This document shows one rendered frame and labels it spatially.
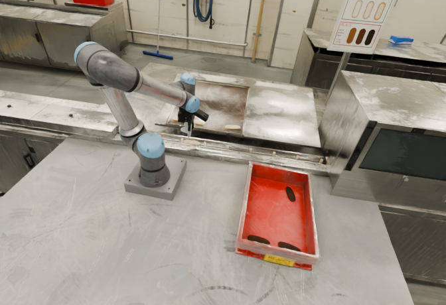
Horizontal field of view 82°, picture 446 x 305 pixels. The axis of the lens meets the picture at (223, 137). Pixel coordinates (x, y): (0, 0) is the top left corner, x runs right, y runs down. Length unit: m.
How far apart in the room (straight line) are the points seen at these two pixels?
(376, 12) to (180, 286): 1.92
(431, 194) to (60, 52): 4.28
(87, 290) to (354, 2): 2.06
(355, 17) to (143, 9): 4.08
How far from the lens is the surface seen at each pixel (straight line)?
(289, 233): 1.27
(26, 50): 4.74
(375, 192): 1.54
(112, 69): 0.95
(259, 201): 1.33
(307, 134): 1.72
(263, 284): 1.14
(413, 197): 1.63
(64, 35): 4.24
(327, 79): 3.19
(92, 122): 1.71
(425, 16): 5.63
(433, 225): 1.87
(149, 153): 1.16
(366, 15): 2.07
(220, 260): 1.15
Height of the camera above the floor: 1.85
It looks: 38 degrees down
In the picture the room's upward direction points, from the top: 6 degrees clockwise
